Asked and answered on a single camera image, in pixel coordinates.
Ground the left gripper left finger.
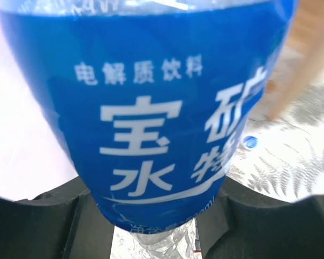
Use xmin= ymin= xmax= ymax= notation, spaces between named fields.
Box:
xmin=0 ymin=178 xmax=114 ymax=258

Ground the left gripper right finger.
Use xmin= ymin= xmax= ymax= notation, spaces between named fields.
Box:
xmin=197 ymin=177 xmax=324 ymax=258

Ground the small blue cap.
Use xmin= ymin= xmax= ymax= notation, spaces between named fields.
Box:
xmin=241 ymin=135 xmax=259 ymax=151

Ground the blue label water bottle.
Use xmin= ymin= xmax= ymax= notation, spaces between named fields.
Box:
xmin=0 ymin=1 xmax=298 ymax=258

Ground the wooden shelf unit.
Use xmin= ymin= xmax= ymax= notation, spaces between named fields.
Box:
xmin=266 ymin=1 xmax=324 ymax=121

